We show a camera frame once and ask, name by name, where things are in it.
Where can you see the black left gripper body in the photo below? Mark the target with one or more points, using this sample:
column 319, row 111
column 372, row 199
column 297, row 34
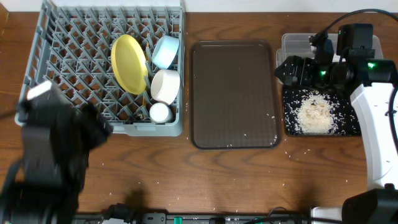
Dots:
column 78, row 121

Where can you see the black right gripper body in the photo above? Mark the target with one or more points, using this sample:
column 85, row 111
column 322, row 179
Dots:
column 308, row 74

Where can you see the pale green cup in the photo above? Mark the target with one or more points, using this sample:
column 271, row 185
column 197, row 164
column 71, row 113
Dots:
column 160, row 113

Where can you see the yellow round plate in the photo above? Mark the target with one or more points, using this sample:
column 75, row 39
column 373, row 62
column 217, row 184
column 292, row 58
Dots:
column 129, row 64

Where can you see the white pink bowl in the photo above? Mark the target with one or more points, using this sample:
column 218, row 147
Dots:
column 165, row 85

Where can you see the light blue bowl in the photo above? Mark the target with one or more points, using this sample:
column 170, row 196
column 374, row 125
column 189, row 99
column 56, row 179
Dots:
column 165, row 51

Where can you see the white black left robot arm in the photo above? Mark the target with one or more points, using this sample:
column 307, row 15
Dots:
column 44, row 186

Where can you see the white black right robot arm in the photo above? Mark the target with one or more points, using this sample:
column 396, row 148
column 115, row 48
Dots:
column 371, row 86

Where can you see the clear plastic waste bin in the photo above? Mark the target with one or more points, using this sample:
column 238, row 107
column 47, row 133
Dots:
column 295, row 45

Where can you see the black waste tray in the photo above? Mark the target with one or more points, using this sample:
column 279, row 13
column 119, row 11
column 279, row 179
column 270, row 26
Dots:
column 323, row 115

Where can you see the dark brown serving tray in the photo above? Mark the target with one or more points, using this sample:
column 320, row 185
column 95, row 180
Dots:
column 233, row 95

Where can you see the grey plastic dish rack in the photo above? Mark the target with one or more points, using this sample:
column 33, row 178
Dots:
column 72, row 49

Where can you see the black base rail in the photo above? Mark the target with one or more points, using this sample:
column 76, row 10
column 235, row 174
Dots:
column 120, row 214

